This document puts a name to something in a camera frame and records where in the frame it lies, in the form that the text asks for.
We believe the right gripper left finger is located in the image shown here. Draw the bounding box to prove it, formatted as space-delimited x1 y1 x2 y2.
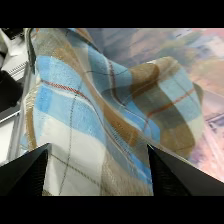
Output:
0 142 52 197

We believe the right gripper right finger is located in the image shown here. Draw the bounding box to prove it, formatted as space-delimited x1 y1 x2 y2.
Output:
147 143 224 197

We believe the checked shirt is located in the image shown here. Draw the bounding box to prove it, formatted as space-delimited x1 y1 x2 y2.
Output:
19 28 206 197

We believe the silver frame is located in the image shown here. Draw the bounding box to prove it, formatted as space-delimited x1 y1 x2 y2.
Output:
0 59 36 166

